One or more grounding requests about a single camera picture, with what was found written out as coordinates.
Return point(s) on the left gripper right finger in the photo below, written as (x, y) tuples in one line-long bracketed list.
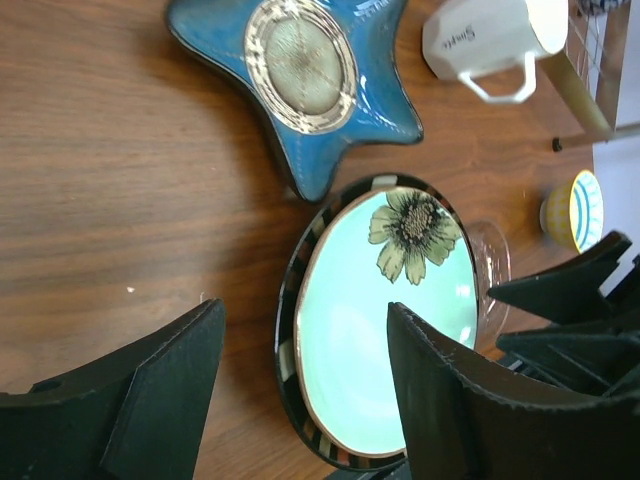
[(464, 416)]

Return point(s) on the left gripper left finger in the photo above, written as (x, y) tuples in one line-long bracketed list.
[(138, 412)]

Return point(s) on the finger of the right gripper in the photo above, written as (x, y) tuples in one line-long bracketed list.
[(595, 358), (570, 292)]

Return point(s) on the yellow blue small bowl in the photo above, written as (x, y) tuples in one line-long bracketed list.
[(573, 214)]

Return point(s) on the black striped plate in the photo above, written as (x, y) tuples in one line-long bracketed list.
[(288, 377)]

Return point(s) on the mint flower plate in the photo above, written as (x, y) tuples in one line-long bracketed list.
[(394, 245)]

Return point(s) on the metal dish rack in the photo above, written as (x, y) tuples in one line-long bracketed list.
[(587, 75)]

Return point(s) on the white mug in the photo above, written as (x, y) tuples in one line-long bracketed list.
[(466, 40)]

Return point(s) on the blue zigzag bowl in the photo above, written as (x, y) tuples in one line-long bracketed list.
[(599, 7)]

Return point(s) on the blue star-shaped dish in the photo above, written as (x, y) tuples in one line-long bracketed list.
[(213, 31)]

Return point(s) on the small round patterned saucer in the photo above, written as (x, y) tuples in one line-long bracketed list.
[(301, 64)]

